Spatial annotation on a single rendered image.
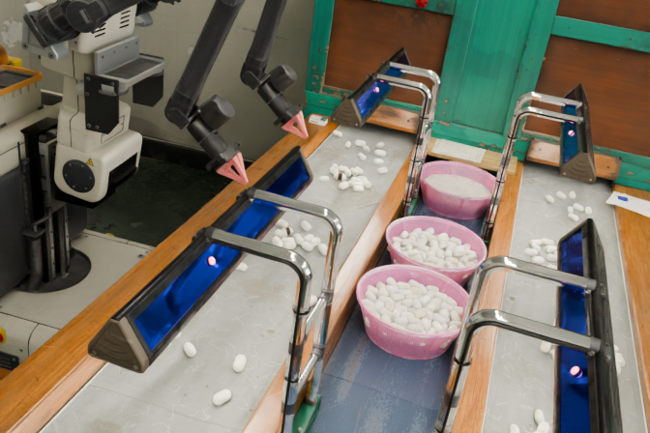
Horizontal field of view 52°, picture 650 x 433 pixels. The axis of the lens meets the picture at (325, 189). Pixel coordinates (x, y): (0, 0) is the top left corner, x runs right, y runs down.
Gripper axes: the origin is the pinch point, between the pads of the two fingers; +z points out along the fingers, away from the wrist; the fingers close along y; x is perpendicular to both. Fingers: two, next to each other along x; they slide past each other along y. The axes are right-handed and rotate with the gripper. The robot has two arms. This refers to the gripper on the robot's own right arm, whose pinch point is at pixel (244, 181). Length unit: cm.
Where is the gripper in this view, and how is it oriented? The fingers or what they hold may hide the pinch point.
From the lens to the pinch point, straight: 172.7
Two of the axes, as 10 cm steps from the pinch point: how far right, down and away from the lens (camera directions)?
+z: 6.2, 7.7, 1.1
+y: 3.2, -3.9, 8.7
